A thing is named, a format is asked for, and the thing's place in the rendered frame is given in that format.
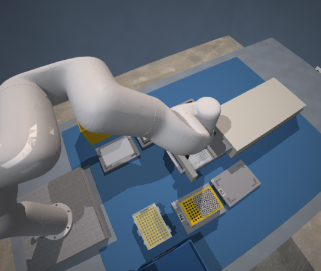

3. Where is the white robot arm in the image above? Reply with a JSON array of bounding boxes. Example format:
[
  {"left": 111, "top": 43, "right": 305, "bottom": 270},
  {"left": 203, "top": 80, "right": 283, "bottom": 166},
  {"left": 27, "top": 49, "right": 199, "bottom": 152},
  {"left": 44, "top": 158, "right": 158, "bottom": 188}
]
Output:
[{"left": 0, "top": 57, "right": 221, "bottom": 240}]

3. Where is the yellow open-top bin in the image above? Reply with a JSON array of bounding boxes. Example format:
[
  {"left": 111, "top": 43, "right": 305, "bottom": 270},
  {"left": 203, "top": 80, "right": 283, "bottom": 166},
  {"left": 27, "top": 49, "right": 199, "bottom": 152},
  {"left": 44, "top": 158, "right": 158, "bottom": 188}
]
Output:
[{"left": 78, "top": 122, "right": 113, "bottom": 145}]

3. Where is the blue bench mat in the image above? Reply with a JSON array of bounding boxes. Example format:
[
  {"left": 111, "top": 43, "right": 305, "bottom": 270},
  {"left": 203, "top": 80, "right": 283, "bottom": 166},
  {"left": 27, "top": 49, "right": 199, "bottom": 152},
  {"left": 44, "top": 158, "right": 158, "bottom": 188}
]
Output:
[{"left": 61, "top": 57, "right": 321, "bottom": 271}]

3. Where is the blue open-top box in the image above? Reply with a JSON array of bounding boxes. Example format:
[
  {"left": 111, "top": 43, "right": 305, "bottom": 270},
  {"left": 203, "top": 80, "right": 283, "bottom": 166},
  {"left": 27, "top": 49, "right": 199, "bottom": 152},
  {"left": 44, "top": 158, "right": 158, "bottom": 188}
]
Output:
[{"left": 137, "top": 238, "right": 208, "bottom": 271}]

